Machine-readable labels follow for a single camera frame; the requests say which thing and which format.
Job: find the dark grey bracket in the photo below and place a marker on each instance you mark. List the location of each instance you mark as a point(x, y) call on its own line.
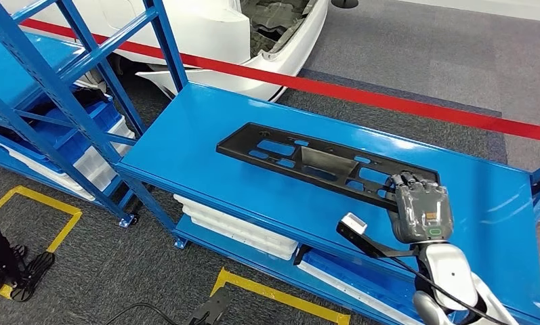
point(211, 307)

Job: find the dark round stanchion base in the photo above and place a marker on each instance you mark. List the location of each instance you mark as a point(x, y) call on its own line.
point(345, 3)

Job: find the blue metal shelf rack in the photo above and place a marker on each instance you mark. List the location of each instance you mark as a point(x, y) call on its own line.
point(207, 134)
point(0, 67)

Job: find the red barrier belt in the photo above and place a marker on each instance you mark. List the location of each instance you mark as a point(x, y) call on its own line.
point(386, 102)

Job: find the white plastic bin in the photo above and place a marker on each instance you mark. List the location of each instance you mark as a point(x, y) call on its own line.
point(94, 168)
point(216, 227)
point(49, 177)
point(323, 280)
point(216, 213)
point(216, 220)

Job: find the black curved trim part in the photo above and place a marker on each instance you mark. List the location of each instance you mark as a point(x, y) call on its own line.
point(90, 96)
point(302, 253)

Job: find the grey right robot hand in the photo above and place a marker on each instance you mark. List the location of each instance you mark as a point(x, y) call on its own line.
point(422, 211)

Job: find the white car body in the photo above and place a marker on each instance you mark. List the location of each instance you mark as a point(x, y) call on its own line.
point(184, 27)

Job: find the black plastic plate bracket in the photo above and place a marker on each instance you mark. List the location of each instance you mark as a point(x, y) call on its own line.
point(238, 145)

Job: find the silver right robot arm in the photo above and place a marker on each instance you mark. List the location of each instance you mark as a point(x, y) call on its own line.
point(449, 278)

